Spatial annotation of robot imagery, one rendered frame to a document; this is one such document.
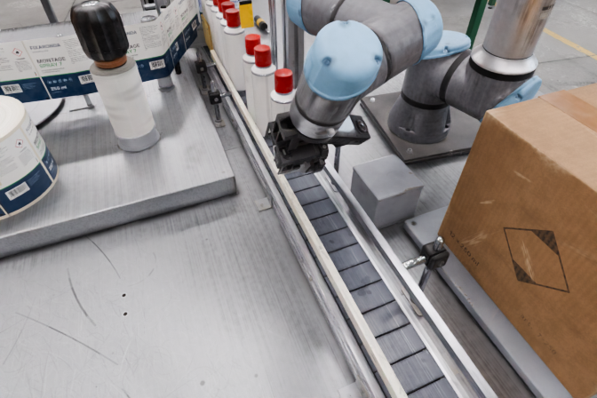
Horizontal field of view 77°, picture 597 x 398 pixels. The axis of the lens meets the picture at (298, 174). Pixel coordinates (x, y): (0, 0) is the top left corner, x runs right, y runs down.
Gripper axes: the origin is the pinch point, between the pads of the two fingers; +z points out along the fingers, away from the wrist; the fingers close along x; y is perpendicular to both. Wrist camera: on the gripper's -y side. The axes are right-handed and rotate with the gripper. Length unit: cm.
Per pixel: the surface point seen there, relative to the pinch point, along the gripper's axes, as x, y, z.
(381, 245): 19.3, -2.5, -14.3
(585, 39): -91, -343, 160
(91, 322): 15.4, 40.4, 3.2
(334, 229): 13.9, -1.0, -1.7
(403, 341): 32.4, -1.2, -12.4
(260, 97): -17.3, 2.2, 3.9
